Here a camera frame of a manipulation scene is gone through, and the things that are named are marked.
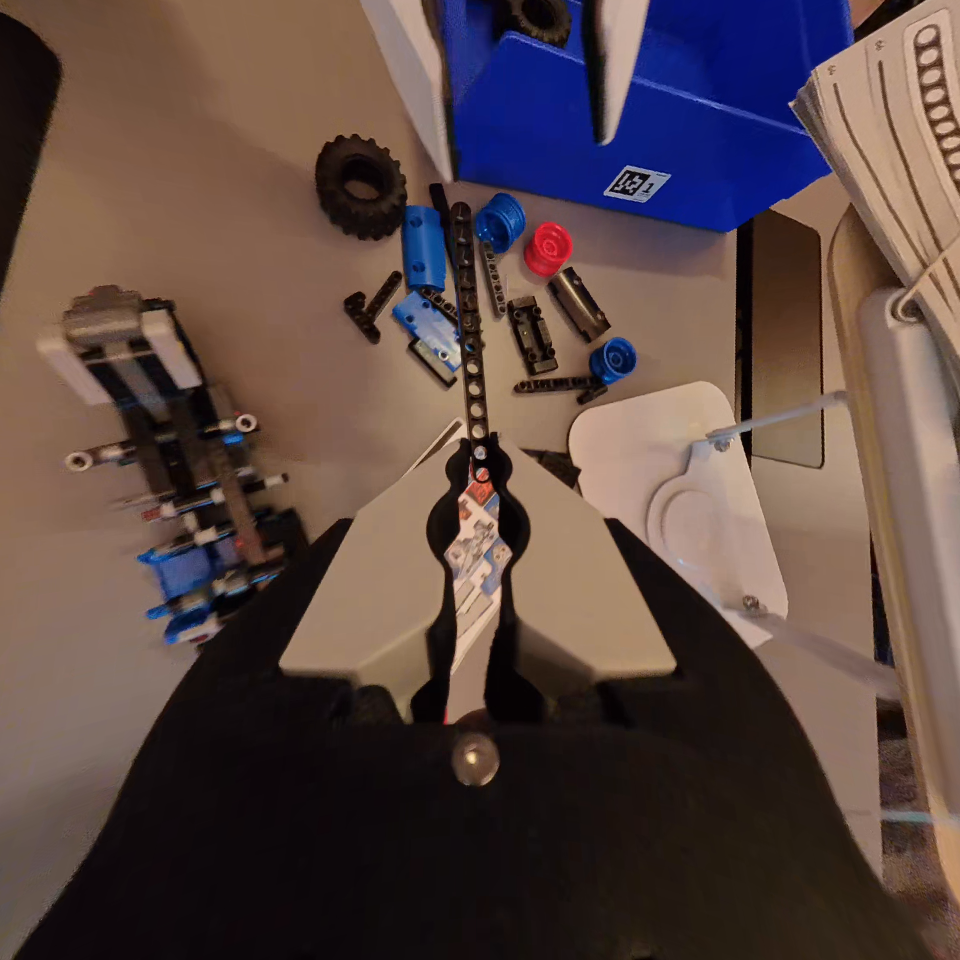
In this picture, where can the black toy frame block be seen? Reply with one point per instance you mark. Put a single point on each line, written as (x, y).
(532, 337)

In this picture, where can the dark brown mat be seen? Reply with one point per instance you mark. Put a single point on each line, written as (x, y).
(784, 337)

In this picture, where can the blue bin with white tag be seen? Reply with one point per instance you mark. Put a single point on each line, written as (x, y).
(675, 112)

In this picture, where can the blue toy wheel rim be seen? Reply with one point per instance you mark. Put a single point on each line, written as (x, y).
(499, 221)
(613, 361)

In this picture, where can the black dimpled pad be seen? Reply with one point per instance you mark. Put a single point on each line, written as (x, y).
(22, 112)

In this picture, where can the black curved toy panel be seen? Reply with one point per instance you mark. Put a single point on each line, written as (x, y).
(579, 304)

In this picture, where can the dark grey holed toy beam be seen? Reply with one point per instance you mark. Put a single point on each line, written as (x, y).
(495, 277)

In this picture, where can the blue curved toy panel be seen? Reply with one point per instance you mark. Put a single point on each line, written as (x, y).
(424, 247)

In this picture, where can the red toy wheel rim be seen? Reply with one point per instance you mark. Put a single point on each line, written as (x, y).
(547, 249)

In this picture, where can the colourful sticker sheet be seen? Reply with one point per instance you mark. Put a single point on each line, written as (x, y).
(476, 540)

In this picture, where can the grey desk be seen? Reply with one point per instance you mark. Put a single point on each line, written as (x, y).
(187, 187)

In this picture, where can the black toy tire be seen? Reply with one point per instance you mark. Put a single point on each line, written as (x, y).
(532, 19)
(360, 187)

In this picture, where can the long black toy beam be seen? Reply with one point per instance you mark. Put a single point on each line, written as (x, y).
(472, 375)

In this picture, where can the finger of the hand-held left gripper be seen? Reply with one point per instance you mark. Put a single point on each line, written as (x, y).
(409, 52)
(619, 52)

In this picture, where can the blue toy panel block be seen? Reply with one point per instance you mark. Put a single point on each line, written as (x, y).
(424, 326)

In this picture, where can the open instruction booklet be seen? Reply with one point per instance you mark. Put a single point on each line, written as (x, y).
(885, 112)

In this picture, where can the blue and black toy chassis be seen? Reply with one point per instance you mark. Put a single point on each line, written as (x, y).
(120, 330)

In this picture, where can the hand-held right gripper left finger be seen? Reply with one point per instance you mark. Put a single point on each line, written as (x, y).
(375, 592)

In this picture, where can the thin black toy beam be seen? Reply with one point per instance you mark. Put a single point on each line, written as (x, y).
(555, 386)

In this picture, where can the black toy tile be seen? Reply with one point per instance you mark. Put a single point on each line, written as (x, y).
(433, 364)

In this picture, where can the black square toy plate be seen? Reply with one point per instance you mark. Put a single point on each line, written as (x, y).
(555, 466)

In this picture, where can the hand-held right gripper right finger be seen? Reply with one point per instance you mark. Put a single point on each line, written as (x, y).
(585, 592)

